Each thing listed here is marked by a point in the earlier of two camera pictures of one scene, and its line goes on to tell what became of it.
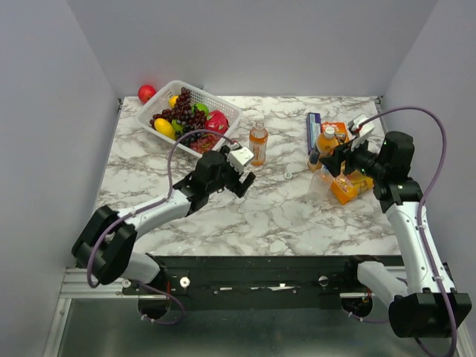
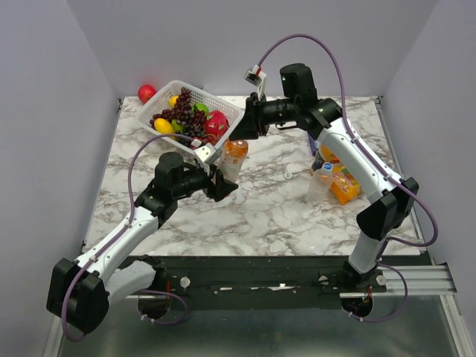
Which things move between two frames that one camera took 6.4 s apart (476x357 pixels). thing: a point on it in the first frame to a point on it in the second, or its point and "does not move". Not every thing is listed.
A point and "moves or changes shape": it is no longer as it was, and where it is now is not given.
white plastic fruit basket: x=198 y=96 does not move
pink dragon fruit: x=216 y=120 does not move
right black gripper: x=343 y=152 to x=247 y=128
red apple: x=145 y=92 does not move
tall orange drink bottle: x=258 y=138 moves or changes shape
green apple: x=201 y=106 does not move
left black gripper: x=239 y=188 to x=223 y=187
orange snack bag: x=346 y=187 does not move
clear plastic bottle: x=321 y=184 does not move
